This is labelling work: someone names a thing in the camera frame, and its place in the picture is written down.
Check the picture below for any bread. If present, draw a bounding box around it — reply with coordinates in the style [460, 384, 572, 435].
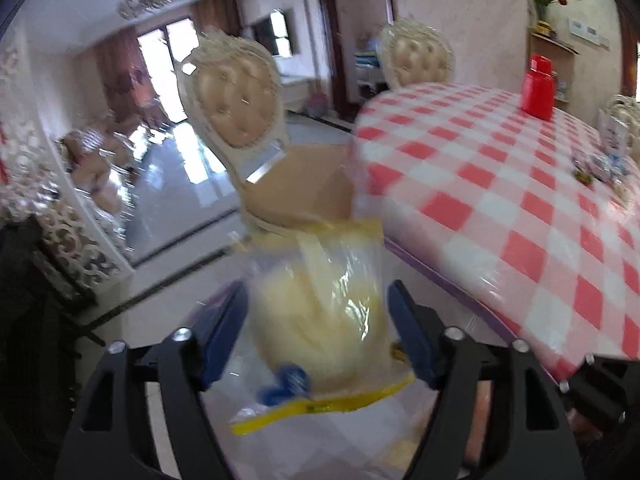
[230, 217, 416, 436]

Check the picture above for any red thermos jug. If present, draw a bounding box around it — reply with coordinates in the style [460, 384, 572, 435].
[519, 53, 557, 121]

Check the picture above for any white floral teapot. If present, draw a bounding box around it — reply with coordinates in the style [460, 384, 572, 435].
[598, 110, 640, 158]

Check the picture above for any white storage rack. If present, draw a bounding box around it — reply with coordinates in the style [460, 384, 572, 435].
[354, 35, 388, 103]

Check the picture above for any wooden shelf cabinet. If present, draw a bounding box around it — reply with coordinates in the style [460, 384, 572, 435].
[529, 30, 581, 106]

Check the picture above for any white television stand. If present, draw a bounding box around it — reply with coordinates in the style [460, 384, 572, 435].
[277, 72, 321, 111]

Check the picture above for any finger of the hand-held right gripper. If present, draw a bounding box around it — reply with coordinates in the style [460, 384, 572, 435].
[560, 355, 640, 431]

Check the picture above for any red white checked tablecloth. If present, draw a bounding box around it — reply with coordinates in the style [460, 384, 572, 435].
[350, 82, 640, 383]

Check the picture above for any cream tufted dining chair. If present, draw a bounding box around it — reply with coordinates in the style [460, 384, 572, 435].
[600, 93, 640, 121]
[174, 30, 357, 241]
[376, 21, 457, 95]

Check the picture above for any white wall switch panel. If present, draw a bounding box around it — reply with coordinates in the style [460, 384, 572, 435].
[567, 16, 613, 48]

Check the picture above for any blue white snack packet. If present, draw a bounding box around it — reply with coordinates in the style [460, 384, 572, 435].
[582, 154, 632, 181]

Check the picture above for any white ornate carved cabinet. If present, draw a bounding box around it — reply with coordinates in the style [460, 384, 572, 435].
[0, 130, 136, 306]

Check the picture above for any brown red curtain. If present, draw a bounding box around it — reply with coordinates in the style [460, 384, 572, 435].
[189, 0, 242, 43]
[95, 27, 168, 123]

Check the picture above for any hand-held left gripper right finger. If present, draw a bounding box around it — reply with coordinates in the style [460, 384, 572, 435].
[387, 280, 586, 480]

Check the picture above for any wall television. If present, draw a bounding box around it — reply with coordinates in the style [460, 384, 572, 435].
[250, 7, 296, 57]

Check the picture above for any beige sofa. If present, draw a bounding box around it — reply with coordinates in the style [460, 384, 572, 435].
[52, 110, 151, 216]

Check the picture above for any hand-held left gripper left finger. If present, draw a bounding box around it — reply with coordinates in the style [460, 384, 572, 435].
[54, 280, 249, 480]

